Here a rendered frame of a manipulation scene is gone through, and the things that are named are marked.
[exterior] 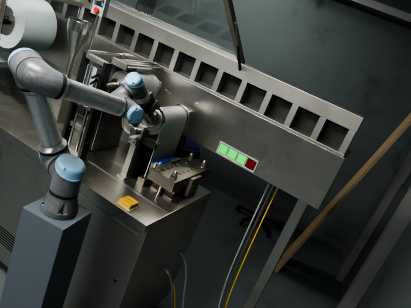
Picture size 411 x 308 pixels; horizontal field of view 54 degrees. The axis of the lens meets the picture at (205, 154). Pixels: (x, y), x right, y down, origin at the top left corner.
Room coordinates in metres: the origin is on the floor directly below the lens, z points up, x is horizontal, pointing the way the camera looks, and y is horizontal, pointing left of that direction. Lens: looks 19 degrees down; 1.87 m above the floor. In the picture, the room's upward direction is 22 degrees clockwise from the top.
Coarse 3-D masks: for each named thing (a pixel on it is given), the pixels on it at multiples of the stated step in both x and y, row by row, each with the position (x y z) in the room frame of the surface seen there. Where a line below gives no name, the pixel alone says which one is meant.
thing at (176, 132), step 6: (168, 132) 2.01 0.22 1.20; (174, 132) 2.07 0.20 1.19; (180, 132) 2.14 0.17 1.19; (162, 138) 1.97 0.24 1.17; (168, 138) 2.03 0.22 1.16; (174, 138) 2.09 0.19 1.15; (162, 144) 1.99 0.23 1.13; (168, 144) 2.05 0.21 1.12; (174, 144) 2.12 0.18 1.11; (156, 150) 1.95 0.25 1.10; (162, 150) 2.01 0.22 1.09; (168, 150) 2.08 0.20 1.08; (174, 150) 2.14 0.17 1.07; (156, 156) 1.97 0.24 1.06; (162, 156) 2.04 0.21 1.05; (168, 156) 2.10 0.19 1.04; (150, 162) 1.94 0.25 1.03
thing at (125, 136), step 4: (64, 72) 2.62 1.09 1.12; (72, 76) 2.59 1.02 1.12; (76, 76) 2.58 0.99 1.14; (80, 116) 2.53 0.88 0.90; (88, 116) 2.51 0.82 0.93; (124, 132) 2.39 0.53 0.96; (124, 136) 2.39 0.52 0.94; (128, 136) 2.38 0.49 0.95; (144, 136) 2.34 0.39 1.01; (180, 136) 2.25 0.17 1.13; (184, 136) 2.24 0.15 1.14; (120, 140) 2.40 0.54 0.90; (124, 140) 2.39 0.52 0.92; (180, 140) 2.25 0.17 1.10; (184, 140) 2.25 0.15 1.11; (128, 144) 2.37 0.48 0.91; (180, 144) 2.24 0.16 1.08; (184, 144) 2.27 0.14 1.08; (176, 148) 2.25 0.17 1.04; (180, 148) 2.25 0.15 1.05; (176, 152) 2.25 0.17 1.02; (180, 152) 2.26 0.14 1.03; (176, 156) 2.24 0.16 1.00
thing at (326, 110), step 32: (96, 32) 2.56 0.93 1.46; (128, 32) 2.55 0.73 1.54; (160, 32) 2.38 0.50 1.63; (160, 64) 2.38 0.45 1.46; (192, 64) 2.37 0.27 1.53; (224, 64) 2.22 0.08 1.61; (224, 96) 2.19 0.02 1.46; (256, 96) 2.20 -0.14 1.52; (288, 96) 2.07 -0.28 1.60; (288, 128) 2.04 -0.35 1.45; (320, 128) 1.99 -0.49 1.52; (352, 128) 1.94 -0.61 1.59
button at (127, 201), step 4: (128, 196) 1.71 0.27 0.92; (120, 200) 1.65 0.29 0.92; (124, 200) 1.66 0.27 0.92; (128, 200) 1.67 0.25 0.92; (132, 200) 1.68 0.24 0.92; (120, 204) 1.65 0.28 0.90; (124, 204) 1.64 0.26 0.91; (128, 204) 1.64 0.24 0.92; (132, 204) 1.65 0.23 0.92; (136, 204) 1.68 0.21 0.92; (128, 208) 1.63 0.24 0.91
